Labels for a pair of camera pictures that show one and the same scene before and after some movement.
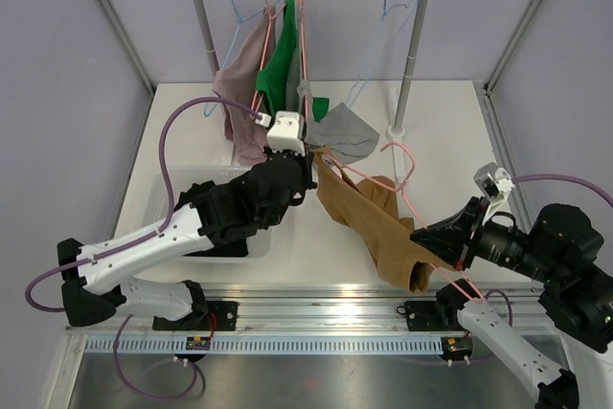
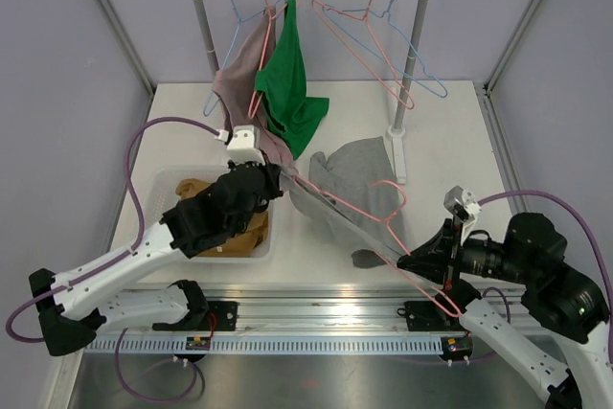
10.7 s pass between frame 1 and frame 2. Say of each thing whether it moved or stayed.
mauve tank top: stayed
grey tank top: moved
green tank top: stayed
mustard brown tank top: moved
